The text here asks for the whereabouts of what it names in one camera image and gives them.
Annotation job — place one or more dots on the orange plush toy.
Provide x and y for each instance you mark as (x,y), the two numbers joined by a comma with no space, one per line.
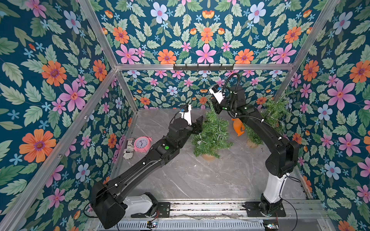
(238,126)

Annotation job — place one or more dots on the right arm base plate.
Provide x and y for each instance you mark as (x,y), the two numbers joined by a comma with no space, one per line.
(264,209)

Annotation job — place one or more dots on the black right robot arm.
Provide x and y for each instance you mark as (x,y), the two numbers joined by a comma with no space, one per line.
(283,153)

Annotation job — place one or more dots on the aluminium frame struts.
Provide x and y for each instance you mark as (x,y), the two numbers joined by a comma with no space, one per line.
(65,106)

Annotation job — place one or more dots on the green christmas tree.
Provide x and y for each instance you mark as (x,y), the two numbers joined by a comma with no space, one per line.
(273,113)
(212,134)

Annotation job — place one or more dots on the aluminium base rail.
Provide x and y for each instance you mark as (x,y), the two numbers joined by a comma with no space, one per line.
(233,209)

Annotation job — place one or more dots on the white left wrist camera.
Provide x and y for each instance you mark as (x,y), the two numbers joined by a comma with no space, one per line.
(185,113)

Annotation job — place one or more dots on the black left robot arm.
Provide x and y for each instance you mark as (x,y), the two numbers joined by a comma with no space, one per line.
(108,200)

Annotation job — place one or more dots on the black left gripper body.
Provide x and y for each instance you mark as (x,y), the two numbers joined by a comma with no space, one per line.
(195,128)

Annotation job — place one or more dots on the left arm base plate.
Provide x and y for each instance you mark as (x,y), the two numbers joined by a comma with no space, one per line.
(157,210)

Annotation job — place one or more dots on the black coat hook rail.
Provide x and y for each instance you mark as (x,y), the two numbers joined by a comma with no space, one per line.
(203,67)

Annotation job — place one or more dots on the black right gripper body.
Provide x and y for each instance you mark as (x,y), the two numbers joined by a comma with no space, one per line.
(215,102)

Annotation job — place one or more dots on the pink alarm clock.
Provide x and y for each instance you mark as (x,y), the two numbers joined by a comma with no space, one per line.
(142,144)

